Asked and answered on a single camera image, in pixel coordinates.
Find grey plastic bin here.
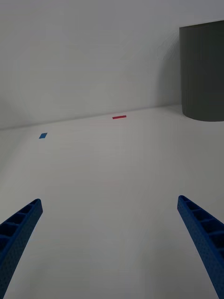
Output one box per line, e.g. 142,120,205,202
179,20,224,122

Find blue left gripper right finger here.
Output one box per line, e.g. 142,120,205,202
177,195,224,299

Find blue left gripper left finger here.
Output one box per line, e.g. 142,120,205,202
0,198,44,299

